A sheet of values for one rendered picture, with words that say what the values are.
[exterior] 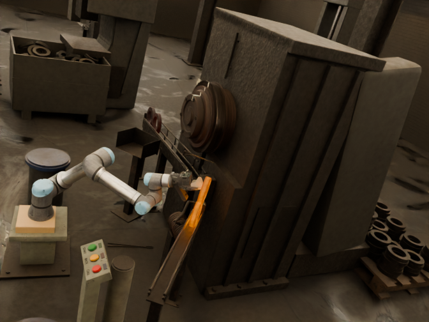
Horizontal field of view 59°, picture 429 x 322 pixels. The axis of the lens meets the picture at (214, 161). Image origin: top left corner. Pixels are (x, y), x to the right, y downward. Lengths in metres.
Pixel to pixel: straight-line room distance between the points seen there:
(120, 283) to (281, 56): 1.44
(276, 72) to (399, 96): 0.92
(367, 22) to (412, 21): 4.29
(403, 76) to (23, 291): 2.64
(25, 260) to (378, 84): 2.45
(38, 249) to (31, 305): 0.34
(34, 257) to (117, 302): 0.77
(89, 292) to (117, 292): 0.16
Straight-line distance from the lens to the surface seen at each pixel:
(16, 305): 2.59
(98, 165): 2.21
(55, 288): 2.66
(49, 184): 2.51
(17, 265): 2.79
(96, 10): 4.75
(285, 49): 2.04
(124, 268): 2.05
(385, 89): 2.55
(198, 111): 2.32
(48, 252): 2.72
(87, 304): 2.11
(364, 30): 5.05
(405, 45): 9.23
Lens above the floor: 1.91
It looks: 25 degrees down
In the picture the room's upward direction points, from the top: 16 degrees clockwise
